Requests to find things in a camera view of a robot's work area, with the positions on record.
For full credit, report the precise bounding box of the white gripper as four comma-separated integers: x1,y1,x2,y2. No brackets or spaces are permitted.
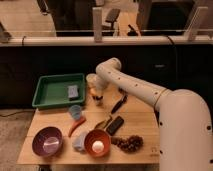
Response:
93,76,108,106

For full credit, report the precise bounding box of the apple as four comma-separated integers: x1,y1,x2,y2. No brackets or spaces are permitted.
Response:
89,88,96,96

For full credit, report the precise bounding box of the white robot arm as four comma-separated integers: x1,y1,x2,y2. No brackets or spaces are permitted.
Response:
96,58,213,171

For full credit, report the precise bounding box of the metal cup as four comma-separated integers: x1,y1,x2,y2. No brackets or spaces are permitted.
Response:
69,105,82,120

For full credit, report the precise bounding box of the blue sponge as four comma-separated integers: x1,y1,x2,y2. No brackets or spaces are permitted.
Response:
68,85,79,100

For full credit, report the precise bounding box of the orange carrot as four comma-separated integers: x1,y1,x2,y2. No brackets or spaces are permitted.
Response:
68,116,86,137

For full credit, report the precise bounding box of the black rectangular block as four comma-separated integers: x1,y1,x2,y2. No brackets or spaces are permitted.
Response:
106,116,124,136

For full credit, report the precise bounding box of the green plastic tray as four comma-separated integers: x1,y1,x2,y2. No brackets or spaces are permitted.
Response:
32,73,86,110

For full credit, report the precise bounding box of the orange bowl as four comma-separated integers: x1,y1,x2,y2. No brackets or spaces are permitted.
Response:
84,129,111,157

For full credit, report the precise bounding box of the white egg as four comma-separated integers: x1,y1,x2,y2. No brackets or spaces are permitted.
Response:
92,141,104,153

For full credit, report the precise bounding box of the light blue cloth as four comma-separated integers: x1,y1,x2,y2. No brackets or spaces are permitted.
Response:
72,131,88,152

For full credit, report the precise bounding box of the dark grapes bunch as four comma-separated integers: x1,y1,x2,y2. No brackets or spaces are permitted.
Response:
111,135,143,153

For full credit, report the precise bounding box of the purple bowl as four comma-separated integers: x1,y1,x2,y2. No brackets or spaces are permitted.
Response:
32,126,63,157

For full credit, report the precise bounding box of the white horizontal rail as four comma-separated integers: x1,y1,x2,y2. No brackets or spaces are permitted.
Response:
0,35,213,47

